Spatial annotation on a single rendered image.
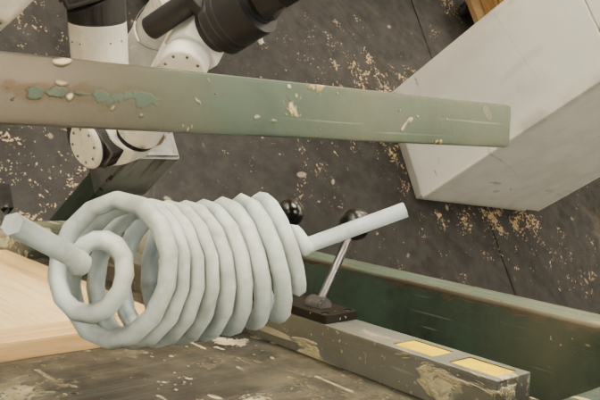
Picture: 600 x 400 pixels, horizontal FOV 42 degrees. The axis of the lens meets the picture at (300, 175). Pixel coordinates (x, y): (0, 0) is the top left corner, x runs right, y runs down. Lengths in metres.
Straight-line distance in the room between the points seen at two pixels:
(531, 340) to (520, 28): 2.46
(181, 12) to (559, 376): 0.66
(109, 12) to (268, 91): 0.98
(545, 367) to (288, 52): 2.75
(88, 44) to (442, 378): 0.77
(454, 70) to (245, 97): 3.26
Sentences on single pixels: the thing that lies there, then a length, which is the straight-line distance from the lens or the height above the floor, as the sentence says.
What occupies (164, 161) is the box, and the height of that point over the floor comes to 0.92.
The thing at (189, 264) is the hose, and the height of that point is 1.89.
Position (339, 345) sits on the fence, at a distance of 0.84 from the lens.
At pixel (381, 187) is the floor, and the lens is 3.47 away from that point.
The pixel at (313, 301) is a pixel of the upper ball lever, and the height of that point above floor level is 1.50.
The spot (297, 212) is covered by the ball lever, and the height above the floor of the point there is 1.45.
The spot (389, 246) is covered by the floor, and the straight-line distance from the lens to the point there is 3.33.
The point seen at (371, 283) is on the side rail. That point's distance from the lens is 1.13.
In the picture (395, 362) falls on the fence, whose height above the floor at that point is 1.60.
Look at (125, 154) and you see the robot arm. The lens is 1.27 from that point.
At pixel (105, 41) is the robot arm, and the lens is 1.25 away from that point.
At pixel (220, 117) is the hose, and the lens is 0.26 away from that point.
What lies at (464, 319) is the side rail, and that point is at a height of 1.51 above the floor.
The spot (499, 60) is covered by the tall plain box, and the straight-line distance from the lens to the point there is 3.36.
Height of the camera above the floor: 2.14
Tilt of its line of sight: 42 degrees down
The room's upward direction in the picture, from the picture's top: 51 degrees clockwise
